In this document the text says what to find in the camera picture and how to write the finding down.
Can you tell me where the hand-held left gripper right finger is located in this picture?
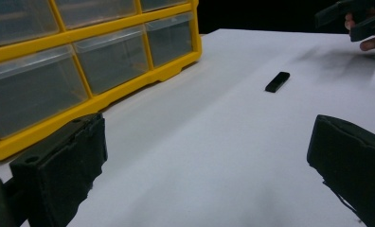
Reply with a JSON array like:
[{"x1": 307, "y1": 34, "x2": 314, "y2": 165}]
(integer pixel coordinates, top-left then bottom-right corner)
[{"x1": 306, "y1": 113, "x2": 375, "y2": 227}]

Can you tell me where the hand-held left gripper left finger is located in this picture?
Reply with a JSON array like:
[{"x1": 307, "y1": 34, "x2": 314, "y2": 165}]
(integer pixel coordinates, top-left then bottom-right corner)
[{"x1": 9, "y1": 113, "x2": 109, "y2": 227}]

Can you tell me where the yellow organizer cabinet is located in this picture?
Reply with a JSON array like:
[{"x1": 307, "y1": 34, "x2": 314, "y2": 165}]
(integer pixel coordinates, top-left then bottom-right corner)
[{"x1": 0, "y1": 0, "x2": 204, "y2": 162}]

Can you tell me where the transparent drawer box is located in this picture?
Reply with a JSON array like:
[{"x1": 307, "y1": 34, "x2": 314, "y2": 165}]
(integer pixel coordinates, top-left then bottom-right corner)
[{"x1": 0, "y1": 44, "x2": 89, "y2": 140}]

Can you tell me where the small black flash drive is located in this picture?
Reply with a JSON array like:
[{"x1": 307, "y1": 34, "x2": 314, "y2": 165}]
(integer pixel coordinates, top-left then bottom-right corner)
[{"x1": 264, "y1": 71, "x2": 291, "y2": 94}]

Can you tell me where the set of clear plastic drawers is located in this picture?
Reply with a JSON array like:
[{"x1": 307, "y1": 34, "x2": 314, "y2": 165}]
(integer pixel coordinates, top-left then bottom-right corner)
[{"x1": 0, "y1": 0, "x2": 195, "y2": 96}]

